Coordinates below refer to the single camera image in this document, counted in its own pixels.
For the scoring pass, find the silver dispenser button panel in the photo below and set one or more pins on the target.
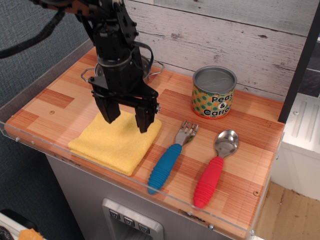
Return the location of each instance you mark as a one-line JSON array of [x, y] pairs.
[[126, 224]]

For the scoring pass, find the orange object bottom corner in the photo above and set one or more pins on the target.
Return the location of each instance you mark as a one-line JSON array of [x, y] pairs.
[[30, 234]]

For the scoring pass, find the red handled spoon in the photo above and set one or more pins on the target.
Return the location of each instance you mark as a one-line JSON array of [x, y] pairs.
[[225, 144]]

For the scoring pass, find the grey toy fridge cabinet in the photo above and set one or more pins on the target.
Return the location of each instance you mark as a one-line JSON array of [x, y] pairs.
[[85, 191]]

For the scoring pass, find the yellow cloth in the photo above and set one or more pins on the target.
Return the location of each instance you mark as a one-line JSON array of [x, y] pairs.
[[119, 146]]

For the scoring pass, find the clear acrylic guard rail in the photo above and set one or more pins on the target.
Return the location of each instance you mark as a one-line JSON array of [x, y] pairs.
[[56, 108]]

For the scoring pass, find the blue handled fork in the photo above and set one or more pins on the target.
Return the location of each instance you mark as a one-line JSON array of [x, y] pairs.
[[165, 164]]

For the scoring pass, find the small steel pot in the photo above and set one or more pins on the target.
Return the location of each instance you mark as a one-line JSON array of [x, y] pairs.
[[98, 71]]

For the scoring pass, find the peas and carrots can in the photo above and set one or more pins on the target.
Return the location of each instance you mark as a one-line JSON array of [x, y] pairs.
[[213, 92]]

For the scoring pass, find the white toy sink unit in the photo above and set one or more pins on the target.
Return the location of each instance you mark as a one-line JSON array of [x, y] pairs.
[[297, 163]]

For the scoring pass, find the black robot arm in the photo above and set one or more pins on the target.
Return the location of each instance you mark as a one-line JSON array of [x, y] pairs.
[[113, 34]]

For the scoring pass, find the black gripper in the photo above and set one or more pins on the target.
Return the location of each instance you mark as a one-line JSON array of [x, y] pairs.
[[125, 87]]

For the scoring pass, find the black vertical post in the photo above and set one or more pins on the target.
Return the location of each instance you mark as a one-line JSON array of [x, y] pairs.
[[303, 62]]

